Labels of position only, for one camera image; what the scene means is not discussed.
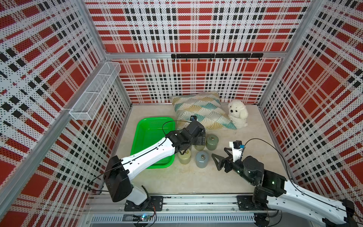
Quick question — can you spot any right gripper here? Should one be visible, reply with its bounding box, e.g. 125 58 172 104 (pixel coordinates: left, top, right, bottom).
212 148 256 186

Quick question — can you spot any beige tea canister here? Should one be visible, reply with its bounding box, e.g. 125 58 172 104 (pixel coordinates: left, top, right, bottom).
177 149 191 165
194 145 205 151

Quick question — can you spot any grey-green tea canister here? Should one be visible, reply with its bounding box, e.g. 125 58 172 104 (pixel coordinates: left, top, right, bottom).
206 134 219 151

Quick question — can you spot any blue-grey tea canister back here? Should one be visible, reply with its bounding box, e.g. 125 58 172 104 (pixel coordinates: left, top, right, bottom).
195 151 209 168

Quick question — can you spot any beige tea canister back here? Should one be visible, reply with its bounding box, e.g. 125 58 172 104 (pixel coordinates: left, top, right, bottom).
177 149 191 165

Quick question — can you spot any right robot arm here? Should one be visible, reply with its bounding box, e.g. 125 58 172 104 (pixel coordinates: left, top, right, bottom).
211 148 358 227

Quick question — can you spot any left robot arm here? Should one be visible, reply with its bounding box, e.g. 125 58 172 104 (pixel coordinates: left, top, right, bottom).
103 121 206 205

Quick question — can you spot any green plastic perforated basket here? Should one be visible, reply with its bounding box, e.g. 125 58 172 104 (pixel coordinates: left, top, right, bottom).
130 117 175 155

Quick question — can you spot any fan-pattern cushion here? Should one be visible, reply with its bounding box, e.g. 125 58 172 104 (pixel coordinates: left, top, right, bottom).
170 91 237 131

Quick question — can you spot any white plush dog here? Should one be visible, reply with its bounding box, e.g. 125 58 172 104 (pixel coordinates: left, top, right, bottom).
228 100 248 129

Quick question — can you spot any green circuit board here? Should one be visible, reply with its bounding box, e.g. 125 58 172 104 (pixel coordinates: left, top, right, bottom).
132 214 153 222

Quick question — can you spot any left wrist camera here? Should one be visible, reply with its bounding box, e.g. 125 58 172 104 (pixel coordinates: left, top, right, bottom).
190 115 198 122

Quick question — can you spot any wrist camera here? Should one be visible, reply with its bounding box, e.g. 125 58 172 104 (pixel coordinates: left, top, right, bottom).
190 115 198 122
229 141 245 162

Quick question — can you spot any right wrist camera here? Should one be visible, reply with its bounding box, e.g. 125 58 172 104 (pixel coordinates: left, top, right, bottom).
229 141 245 162

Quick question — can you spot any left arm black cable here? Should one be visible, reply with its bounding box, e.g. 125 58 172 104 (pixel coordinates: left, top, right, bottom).
87 120 192 195

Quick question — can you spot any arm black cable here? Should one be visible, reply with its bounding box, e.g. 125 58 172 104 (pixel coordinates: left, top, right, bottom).
87 120 192 195
242 138 363 220

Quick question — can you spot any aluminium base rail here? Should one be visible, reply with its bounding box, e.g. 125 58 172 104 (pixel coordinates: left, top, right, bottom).
85 193 267 214

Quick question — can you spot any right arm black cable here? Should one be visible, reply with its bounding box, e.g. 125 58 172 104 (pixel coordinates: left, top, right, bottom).
242 138 363 220

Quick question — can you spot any black hook rail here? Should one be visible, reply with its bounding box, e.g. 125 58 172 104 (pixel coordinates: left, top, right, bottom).
171 53 264 60

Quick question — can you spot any white wire mesh shelf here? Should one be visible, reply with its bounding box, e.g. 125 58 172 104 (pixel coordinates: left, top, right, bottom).
70 61 121 121

